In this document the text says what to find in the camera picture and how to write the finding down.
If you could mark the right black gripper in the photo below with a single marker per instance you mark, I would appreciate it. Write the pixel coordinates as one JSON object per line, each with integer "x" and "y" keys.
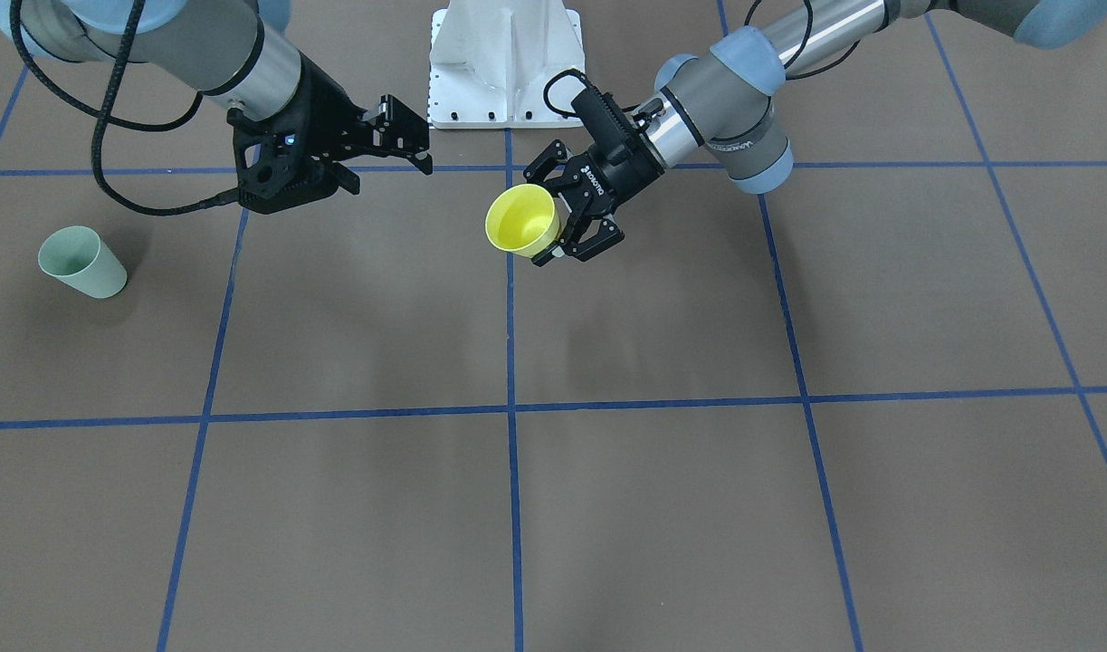
{"x": 329, "y": 110}

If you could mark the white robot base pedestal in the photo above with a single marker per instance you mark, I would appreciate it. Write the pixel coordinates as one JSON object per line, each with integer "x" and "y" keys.
{"x": 490, "y": 62}

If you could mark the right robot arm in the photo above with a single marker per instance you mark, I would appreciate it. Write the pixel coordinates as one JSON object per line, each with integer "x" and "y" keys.
{"x": 232, "y": 53}

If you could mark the light green plastic cup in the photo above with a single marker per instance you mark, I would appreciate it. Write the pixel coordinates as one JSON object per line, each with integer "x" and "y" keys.
{"x": 78, "y": 257}

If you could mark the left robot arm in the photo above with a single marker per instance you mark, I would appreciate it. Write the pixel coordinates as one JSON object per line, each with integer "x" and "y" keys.
{"x": 888, "y": 83}

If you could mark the yellow plastic cup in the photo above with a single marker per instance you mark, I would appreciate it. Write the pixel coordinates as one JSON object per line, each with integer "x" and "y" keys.
{"x": 523, "y": 221}

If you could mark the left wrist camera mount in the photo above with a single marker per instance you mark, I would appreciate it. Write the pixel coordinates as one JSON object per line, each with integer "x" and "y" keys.
{"x": 615, "y": 137}

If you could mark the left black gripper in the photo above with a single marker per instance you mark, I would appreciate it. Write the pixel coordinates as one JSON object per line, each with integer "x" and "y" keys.
{"x": 627, "y": 169}

